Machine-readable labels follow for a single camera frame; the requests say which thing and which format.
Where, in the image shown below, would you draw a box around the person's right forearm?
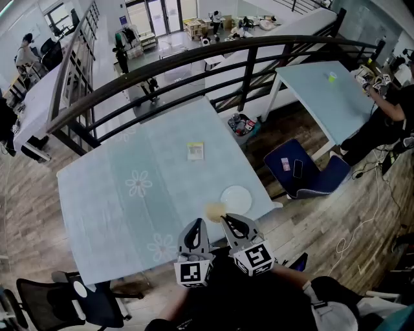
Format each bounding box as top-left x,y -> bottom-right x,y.
273,263 -> 313,290

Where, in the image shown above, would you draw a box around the table with white cloth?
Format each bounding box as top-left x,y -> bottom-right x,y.
12,61 -> 67,162

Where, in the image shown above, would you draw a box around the plain light blue tablecloth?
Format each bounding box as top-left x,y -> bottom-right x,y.
274,60 -> 381,146

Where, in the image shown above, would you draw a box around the white round plate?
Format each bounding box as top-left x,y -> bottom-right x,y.
220,185 -> 253,215

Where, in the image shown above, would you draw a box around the black mesh office chair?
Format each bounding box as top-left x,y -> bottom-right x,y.
15,270 -> 145,331

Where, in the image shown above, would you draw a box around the glass entrance doors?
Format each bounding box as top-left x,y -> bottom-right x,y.
124,0 -> 200,38

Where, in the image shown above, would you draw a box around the light blue flowered tablecloth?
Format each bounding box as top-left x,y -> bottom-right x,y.
56,95 -> 284,287

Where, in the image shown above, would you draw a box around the black metal railing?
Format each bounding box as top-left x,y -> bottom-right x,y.
45,0 -> 387,156

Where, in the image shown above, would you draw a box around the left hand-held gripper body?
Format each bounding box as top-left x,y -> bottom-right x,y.
173,251 -> 216,288

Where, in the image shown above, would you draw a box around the person's left forearm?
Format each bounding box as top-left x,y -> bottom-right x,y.
155,287 -> 195,324

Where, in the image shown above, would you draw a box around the white floor cable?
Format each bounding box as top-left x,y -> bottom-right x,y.
335,161 -> 382,256

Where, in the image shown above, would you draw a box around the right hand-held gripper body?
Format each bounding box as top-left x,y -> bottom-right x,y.
228,237 -> 276,277

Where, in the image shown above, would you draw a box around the dark blue chair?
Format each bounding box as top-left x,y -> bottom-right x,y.
263,138 -> 352,200

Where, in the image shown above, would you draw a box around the yellow sponge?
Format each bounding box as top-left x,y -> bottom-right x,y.
205,202 -> 229,224

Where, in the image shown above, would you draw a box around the white shoulder bag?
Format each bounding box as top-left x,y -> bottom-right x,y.
303,281 -> 360,331

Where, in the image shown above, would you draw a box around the person's black shirt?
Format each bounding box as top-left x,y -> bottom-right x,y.
145,248 -> 363,331

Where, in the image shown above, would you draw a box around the yellow-topped clear packet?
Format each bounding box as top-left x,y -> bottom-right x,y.
186,142 -> 206,162

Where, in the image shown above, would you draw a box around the grey trash bin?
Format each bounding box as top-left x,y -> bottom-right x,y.
227,112 -> 262,146

